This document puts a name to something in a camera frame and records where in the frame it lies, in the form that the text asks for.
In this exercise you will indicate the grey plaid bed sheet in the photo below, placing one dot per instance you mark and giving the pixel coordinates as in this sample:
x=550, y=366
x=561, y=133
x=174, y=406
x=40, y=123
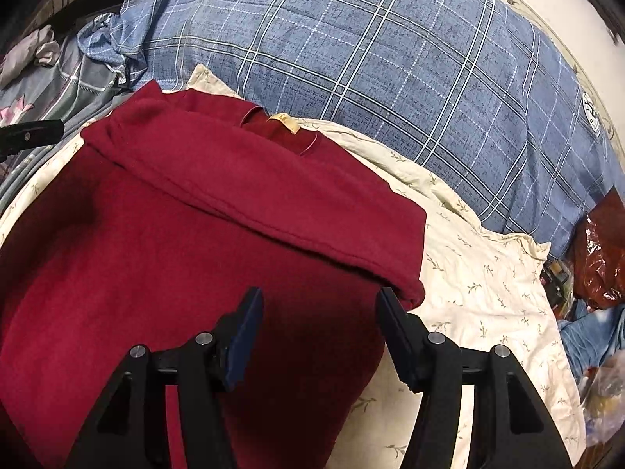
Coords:
x=76, y=90

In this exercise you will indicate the small grey-pink cloth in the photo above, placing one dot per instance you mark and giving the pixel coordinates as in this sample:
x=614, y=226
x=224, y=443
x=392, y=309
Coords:
x=39, y=47

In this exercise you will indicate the cream floral pillowcase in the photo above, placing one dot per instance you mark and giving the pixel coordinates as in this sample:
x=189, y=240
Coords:
x=481, y=288

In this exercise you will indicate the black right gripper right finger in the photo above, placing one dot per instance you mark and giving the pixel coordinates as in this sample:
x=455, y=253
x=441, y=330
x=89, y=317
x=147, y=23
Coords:
x=512, y=428

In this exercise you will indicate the blue cloth at bedside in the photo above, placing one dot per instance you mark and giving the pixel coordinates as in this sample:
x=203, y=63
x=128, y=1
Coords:
x=591, y=337

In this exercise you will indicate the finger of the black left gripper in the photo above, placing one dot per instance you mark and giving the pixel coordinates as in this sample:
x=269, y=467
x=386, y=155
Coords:
x=24, y=136

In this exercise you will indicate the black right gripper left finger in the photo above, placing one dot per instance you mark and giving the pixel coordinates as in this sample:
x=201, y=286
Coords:
x=127, y=426

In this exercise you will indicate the dark red garment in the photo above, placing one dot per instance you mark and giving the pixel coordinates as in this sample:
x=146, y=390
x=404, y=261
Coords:
x=175, y=206

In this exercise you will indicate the red plastic bag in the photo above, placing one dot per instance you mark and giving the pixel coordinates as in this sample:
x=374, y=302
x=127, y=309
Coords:
x=597, y=254

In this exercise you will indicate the blue plaid pillow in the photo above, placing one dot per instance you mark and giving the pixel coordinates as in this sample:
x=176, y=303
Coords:
x=469, y=89

